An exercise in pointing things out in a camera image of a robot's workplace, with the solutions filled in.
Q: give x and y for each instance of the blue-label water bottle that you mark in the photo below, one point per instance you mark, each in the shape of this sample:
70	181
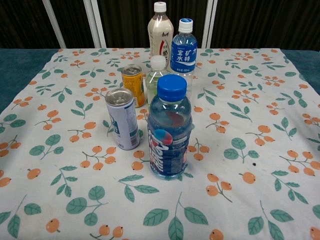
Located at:
183	53

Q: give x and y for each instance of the blue sports drink bottle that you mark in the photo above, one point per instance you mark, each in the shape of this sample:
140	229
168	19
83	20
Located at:
168	140

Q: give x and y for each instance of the clear bottle white cap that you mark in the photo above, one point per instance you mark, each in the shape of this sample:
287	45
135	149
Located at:
154	82

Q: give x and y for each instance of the milk tea bottle white cap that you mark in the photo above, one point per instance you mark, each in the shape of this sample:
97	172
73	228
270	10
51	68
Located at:
160	32

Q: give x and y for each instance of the white blue drink can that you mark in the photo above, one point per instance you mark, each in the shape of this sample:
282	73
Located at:
122	120

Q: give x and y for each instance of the orange juice can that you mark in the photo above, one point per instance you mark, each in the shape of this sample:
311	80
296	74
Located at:
133	83

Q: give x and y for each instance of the floral orange print tablecloth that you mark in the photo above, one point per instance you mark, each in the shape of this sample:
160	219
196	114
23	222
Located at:
237	150

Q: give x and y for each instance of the white metal frame post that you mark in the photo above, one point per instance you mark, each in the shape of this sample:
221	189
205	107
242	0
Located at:
208	22
53	22
95	22

